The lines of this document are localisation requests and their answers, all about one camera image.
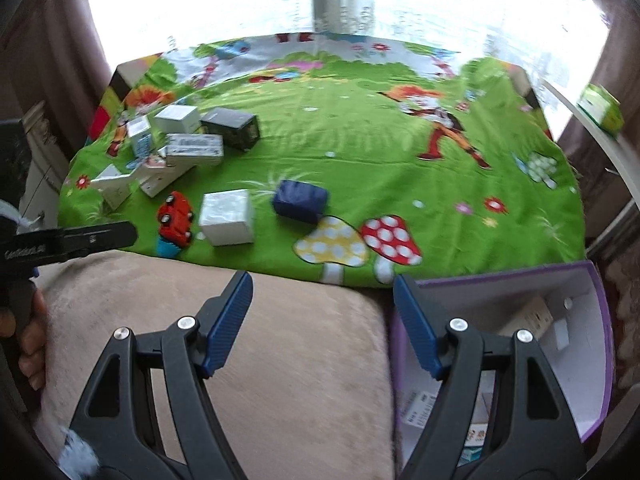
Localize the left hand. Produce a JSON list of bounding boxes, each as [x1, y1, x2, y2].
[[17, 288, 48, 391]]

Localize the white orange logo box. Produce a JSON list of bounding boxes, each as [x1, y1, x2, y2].
[[464, 422, 488, 448]]

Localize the white cabinet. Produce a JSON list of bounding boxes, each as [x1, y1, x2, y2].
[[20, 101, 68, 229]]

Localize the teal small box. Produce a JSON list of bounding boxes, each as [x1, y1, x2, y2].
[[458, 446, 483, 467]]

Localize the white red medicine box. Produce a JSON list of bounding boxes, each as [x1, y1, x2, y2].
[[400, 390, 437, 429]]

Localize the small white box in bin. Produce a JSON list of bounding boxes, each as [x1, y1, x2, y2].
[[552, 318, 570, 352]]

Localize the beige cardboard box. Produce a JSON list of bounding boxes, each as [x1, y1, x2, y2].
[[498, 296, 553, 339]]

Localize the purple storage box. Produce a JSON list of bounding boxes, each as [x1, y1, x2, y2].
[[390, 261, 614, 467]]

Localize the white long carton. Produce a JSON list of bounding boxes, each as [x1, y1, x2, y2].
[[137, 164, 193, 198]]

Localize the small blue white box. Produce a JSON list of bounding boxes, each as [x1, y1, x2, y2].
[[127, 116, 152, 159]]

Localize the grey label box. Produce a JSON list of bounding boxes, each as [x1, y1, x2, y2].
[[165, 133, 224, 166]]

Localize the left brown curtain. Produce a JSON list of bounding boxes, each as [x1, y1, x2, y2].
[[1, 0, 111, 159]]

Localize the silver white cube box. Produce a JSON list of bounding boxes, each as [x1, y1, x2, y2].
[[198, 190, 255, 247]]

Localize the black box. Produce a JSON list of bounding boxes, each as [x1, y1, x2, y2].
[[201, 107, 260, 152]]

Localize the dark blue box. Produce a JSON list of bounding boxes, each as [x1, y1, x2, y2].
[[271, 180, 330, 224]]

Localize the green cartoon play mat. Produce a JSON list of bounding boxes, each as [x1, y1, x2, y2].
[[58, 32, 585, 287]]

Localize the green tissue pack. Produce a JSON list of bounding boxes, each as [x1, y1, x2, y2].
[[578, 84, 625, 136]]

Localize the brown patterned curtain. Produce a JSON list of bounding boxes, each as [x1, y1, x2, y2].
[[560, 0, 639, 391]]

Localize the white lace curtain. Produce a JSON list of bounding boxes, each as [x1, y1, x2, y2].
[[88, 0, 608, 99]]

